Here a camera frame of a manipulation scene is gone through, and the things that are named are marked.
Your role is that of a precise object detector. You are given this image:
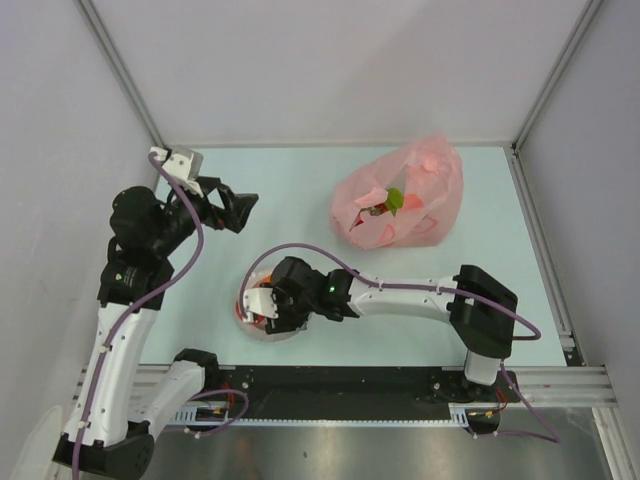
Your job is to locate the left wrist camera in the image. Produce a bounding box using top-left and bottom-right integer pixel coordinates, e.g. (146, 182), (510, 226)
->
(148, 146), (204, 198)

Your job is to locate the left aluminium frame post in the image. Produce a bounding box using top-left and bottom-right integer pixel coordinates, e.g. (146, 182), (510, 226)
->
(74, 0), (165, 147)

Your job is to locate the white cable duct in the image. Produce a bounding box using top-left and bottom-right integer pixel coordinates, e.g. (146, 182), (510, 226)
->
(168, 400), (468, 430)

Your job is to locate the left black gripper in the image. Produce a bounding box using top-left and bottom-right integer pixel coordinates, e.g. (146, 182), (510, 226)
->
(150, 176), (256, 256)

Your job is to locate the right aluminium frame post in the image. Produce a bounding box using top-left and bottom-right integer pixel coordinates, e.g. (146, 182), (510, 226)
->
(511, 0), (607, 155)

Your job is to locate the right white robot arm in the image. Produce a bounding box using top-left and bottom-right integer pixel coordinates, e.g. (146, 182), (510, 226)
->
(244, 256), (518, 401)

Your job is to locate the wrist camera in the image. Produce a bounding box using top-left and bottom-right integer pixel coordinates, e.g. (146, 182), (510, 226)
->
(148, 146), (204, 198)
(240, 287), (279, 323)

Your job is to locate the aluminium front rail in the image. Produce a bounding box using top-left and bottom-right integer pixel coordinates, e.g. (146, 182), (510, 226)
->
(72, 364), (619, 409)

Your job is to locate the pink plastic bag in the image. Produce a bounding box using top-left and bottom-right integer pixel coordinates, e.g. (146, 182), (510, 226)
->
(329, 135), (464, 250)

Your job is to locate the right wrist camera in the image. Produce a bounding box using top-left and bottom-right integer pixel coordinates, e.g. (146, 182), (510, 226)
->
(240, 287), (279, 323)

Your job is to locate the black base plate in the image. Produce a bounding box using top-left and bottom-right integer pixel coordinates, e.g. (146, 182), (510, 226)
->
(185, 366), (520, 420)

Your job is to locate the aluminium frame post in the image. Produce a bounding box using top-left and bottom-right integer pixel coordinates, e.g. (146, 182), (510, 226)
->
(74, 0), (165, 147)
(511, 0), (607, 155)

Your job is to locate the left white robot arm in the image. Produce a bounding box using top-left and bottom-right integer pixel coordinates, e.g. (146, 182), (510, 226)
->
(53, 177), (259, 479)

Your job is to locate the fake cherry tomatoes bunch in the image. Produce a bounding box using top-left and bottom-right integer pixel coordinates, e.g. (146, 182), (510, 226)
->
(359, 187), (404, 219)

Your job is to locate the white plate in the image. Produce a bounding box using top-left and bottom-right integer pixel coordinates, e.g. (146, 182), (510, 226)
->
(234, 267), (307, 344)

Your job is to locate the right side aluminium rail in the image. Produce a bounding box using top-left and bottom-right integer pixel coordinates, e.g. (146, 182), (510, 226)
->
(504, 146), (585, 367)

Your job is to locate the aluminium rail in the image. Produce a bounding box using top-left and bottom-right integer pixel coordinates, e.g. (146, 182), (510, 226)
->
(72, 364), (619, 409)
(504, 146), (585, 367)

